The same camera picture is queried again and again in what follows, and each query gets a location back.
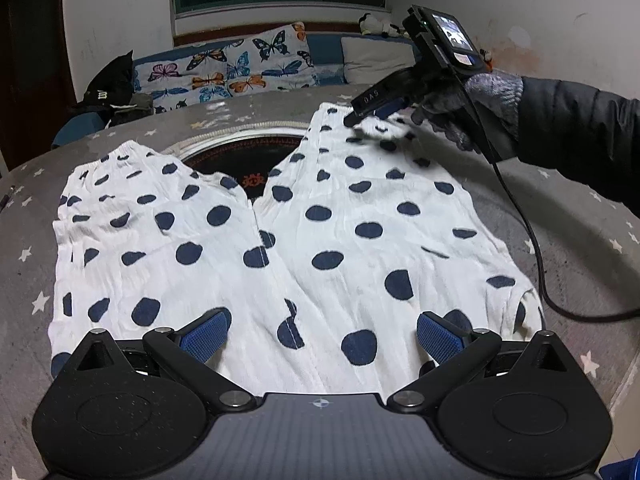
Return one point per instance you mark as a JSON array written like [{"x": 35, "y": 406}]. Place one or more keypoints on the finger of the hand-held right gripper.
[{"x": 372, "y": 105}]

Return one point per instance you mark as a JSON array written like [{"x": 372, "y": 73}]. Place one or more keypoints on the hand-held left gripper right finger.
[{"x": 440, "y": 336}]

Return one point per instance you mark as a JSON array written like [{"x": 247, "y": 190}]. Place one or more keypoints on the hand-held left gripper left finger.
[{"x": 202, "y": 336}]

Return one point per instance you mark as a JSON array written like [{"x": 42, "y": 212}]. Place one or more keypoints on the white navy polka dot pants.
[{"x": 350, "y": 200}]

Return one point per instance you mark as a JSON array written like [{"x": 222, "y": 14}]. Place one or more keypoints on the person's right hand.
[{"x": 480, "y": 105}]

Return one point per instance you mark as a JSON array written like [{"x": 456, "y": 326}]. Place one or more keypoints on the grey pillow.
[{"x": 375, "y": 57}]

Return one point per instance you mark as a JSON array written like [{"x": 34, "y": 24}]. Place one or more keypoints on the blue sofa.
[{"x": 325, "y": 50}]

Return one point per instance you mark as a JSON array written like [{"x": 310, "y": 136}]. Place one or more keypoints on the black white plush toy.
[{"x": 372, "y": 22}]

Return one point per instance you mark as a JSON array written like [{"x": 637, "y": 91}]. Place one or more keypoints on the round black induction cooker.
[{"x": 240, "y": 165}]

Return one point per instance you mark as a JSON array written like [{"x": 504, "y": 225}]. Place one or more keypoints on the butterfly print pillow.
[{"x": 225, "y": 67}]

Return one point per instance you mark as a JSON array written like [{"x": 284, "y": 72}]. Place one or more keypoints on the grey star tablecloth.
[{"x": 575, "y": 240}]

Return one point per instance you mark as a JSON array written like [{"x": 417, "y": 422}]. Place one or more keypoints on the black pen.
[{"x": 7, "y": 199}]

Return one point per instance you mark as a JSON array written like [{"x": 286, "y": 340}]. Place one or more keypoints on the black jacket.
[{"x": 110, "y": 85}]

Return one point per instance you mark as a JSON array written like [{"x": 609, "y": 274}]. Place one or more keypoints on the brown wooden door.
[{"x": 30, "y": 60}]

